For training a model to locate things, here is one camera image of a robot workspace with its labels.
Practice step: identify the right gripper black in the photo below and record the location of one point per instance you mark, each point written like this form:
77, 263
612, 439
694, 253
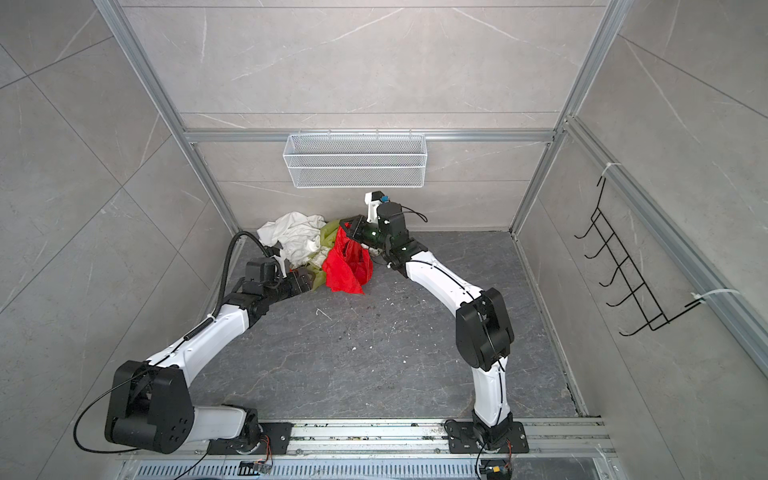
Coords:
358, 231

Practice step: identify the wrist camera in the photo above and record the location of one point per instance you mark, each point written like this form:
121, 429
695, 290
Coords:
382, 211
265, 269

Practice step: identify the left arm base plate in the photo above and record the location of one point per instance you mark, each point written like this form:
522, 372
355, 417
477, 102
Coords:
273, 438

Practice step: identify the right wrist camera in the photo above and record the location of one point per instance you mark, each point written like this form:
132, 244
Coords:
382, 211

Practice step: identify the aluminium frame profile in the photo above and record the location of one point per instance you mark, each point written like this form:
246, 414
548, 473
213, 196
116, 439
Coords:
736, 314

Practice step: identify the red cloth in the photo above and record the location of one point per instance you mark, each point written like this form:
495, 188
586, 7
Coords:
348, 266

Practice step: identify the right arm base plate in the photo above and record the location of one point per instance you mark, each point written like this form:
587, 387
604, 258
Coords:
465, 437

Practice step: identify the green patterned cloth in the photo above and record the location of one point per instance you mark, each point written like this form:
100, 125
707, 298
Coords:
324, 241

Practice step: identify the white wire mesh basket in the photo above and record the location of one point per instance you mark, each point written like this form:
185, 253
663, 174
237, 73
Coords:
362, 160

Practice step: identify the aluminium mounting rail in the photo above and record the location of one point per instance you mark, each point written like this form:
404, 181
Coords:
426, 438

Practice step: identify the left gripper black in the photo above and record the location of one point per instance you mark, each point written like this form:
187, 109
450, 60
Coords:
306, 283

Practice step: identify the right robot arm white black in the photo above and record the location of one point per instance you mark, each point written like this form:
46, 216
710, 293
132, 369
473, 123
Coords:
483, 330

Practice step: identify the black wire hook rack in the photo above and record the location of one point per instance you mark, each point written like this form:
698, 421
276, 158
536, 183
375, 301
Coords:
627, 273

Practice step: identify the white cloth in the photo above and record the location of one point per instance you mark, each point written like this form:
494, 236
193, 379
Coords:
297, 235

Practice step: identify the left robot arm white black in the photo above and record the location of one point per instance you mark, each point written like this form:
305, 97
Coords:
150, 407

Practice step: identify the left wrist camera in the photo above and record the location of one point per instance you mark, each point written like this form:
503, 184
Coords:
265, 269

